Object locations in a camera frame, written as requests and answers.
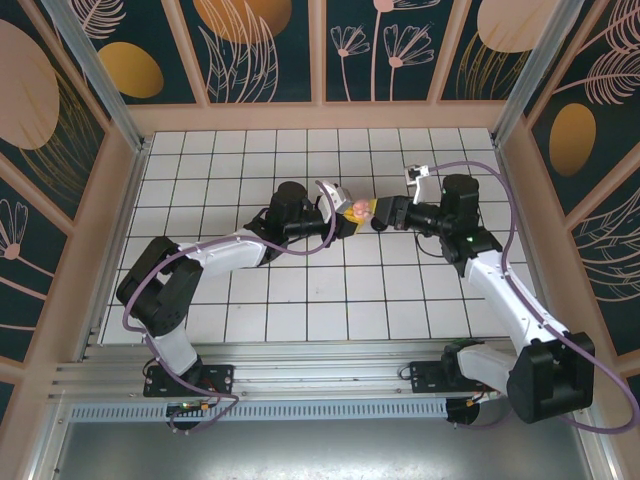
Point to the pink earbud charging case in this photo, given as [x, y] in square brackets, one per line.
[361, 207]

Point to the black earbud charging case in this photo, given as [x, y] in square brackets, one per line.
[378, 227]

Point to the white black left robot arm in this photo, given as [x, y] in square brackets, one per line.
[225, 250]

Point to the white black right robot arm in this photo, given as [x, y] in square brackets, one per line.
[505, 295]

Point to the grey metal sheet panel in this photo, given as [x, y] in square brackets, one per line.
[320, 450]

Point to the aluminium side rail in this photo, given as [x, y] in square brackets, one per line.
[116, 250]
[530, 250]

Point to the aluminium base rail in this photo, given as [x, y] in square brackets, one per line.
[310, 375]

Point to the aluminium corner post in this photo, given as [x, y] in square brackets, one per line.
[100, 85]
[525, 85]

